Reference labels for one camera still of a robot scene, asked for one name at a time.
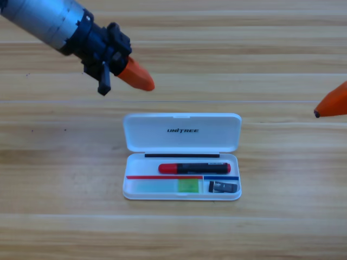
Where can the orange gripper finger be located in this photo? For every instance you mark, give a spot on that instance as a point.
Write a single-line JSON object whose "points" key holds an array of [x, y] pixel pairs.
{"points": [[135, 75], [333, 104]]}

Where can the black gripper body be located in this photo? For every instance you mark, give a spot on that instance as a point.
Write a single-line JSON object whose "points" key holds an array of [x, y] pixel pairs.
{"points": [[100, 43]]}

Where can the white Unitree pencil case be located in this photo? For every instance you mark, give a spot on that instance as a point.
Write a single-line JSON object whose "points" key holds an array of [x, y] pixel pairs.
{"points": [[146, 132]]}

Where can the red and black marker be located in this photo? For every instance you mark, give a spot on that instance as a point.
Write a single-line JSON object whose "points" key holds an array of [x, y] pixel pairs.
{"points": [[168, 168]]}

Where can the green glue stick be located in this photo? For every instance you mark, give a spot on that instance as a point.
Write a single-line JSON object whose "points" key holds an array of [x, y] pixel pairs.
{"points": [[187, 186]]}

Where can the black eraser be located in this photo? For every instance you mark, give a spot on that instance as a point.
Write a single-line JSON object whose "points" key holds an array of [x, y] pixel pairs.
{"points": [[223, 187]]}

